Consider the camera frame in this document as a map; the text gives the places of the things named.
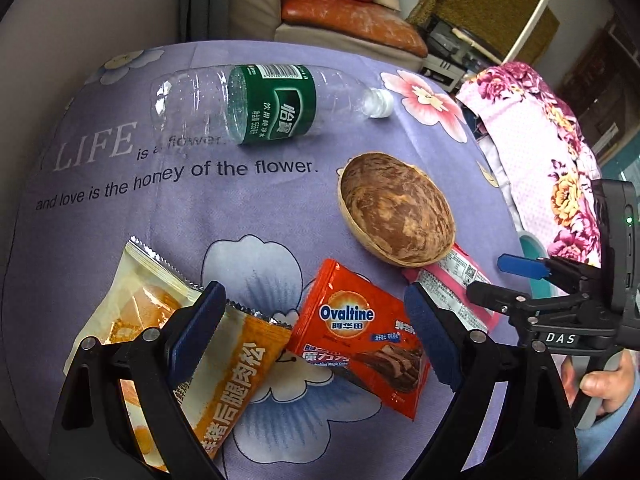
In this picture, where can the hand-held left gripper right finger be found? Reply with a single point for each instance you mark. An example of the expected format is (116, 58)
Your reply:
(430, 330)

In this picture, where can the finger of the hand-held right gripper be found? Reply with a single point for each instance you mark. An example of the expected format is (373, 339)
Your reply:
(520, 265)
(495, 297)

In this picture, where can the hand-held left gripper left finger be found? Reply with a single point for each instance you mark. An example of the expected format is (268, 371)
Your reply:
(195, 330)

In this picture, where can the pink snack packet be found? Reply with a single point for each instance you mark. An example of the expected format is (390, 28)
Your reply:
(450, 272)

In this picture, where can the yellow orange snack packet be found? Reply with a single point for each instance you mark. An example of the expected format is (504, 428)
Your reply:
(245, 355)

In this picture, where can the orange wafer packet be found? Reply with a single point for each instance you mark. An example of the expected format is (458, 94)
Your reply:
(350, 330)

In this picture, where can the brown coconut shell half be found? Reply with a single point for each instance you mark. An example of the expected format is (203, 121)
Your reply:
(395, 205)

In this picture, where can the clear bottle with green label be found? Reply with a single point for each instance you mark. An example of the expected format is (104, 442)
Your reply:
(272, 105)

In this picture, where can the person's right hand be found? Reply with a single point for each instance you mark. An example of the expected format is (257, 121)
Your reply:
(605, 390)

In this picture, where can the pink floral blanket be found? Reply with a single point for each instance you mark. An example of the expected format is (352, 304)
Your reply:
(540, 150)

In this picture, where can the purple floral blanket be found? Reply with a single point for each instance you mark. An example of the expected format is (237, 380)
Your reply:
(200, 210)

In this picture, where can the dark wooden cabinet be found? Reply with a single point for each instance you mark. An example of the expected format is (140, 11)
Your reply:
(615, 60)

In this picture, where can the silver media player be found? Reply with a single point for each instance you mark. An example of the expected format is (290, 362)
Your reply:
(442, 67)

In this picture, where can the black media device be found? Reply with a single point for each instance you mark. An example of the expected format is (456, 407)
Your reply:
(450, 35)

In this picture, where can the white pole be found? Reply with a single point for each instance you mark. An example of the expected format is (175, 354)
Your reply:
(530, 20)

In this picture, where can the yellow patterned cloth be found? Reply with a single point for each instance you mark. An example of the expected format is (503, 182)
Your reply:
(475, 0)

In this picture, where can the orange seat cushion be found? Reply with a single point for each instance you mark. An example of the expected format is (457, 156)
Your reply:
(350, 20)

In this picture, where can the grey blue curtain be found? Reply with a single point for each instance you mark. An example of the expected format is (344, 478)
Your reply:
(200, 0)

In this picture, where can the cream sofa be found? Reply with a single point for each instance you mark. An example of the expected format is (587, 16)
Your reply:
(255, 0)

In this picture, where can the grey headboard panel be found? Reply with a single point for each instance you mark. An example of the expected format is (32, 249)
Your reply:
(100, 0)

